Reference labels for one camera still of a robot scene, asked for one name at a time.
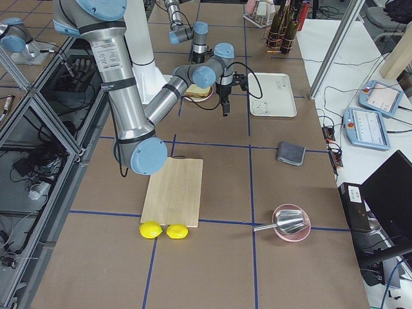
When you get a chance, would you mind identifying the bread slice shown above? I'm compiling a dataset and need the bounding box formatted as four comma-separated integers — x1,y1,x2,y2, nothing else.
185,84,212,98

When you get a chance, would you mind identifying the white bear tray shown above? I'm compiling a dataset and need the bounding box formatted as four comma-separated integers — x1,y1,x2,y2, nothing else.
248,73,297,118

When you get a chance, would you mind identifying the near blue teach pendant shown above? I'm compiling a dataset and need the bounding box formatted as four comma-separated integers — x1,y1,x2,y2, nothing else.
343,108,391,151

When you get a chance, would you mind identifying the blue teach pendant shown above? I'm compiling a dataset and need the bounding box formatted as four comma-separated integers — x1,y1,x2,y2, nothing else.
359,80,404,118
343,108,391,151

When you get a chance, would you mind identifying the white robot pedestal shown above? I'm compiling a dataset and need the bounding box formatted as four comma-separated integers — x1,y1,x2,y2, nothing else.
124,0,171,105

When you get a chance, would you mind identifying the metal scoop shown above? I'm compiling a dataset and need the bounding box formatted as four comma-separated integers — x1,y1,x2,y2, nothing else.
254,209,308,235

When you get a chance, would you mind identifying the aluminium frame post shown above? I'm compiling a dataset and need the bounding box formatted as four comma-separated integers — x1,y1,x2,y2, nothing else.
308,0,366,100

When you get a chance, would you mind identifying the grey folded cloth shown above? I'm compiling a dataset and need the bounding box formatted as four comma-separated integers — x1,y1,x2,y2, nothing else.
277,141,306,166

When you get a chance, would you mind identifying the copper wire bottle rack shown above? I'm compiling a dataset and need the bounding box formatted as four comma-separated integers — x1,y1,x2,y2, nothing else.
265,26,296,54

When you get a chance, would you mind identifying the whole yellow lemon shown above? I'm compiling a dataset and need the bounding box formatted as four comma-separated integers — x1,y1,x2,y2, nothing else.
139,221,163,239

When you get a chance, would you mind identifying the dark green wine bottle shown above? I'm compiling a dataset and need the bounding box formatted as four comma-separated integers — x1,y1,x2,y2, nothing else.
267,0,287,49

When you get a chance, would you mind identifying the wooden cutting board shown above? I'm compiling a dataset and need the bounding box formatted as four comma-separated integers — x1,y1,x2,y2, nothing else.
140,158,203,228

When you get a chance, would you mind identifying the far blue teach pendant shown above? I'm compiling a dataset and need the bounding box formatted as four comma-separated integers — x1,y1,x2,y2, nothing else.
359,80,404,118

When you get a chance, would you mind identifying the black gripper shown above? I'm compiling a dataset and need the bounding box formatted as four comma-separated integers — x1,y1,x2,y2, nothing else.
216,72,248,117
191,50,212,64

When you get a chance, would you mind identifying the white round plate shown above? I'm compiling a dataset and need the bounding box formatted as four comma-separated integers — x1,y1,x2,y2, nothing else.
184,84,213,102

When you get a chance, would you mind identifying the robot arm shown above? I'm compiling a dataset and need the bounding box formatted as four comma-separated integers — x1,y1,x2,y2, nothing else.
164,0,211,64
53,1,248,175

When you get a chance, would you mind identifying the black computer box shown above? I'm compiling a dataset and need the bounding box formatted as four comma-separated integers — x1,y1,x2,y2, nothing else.
339,182,381,254

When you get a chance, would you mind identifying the black laptop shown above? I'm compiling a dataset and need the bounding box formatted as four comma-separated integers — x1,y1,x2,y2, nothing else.
360,150,411,240

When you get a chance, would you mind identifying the yellow lemon half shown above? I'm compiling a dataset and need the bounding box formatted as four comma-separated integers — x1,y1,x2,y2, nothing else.
166,224,189,239

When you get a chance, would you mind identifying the pink bowl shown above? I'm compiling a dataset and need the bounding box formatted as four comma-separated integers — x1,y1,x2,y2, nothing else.
272,203,312,242

